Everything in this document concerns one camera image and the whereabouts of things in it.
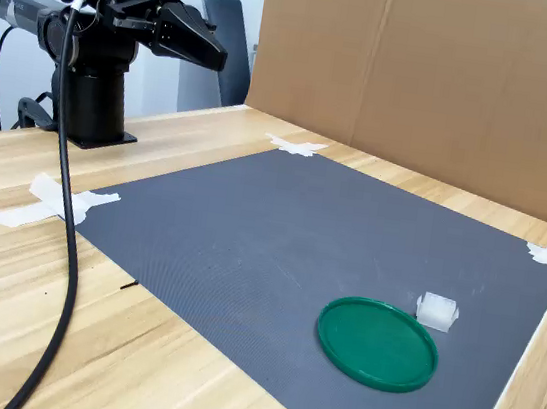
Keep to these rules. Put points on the dark grey mat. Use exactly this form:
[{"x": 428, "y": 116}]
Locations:
[{"x": 258, "y": 243}]

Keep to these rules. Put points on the round green lid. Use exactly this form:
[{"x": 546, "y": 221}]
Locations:
[{"x": 376, "y": 346}]

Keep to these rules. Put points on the brown cardboard partition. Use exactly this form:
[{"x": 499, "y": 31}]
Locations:
[{"x": 422, "y": 73}]

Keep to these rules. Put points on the dark grey chair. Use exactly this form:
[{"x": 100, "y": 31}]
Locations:
[{"x": 225, "y": 52}]

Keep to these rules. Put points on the black table clamp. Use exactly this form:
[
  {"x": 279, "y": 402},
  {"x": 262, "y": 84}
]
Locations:
[{"x": 33, "y": 113}]

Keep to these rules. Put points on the small white plastic terminal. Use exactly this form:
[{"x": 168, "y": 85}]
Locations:
[{"x": 436, "y": 314}]

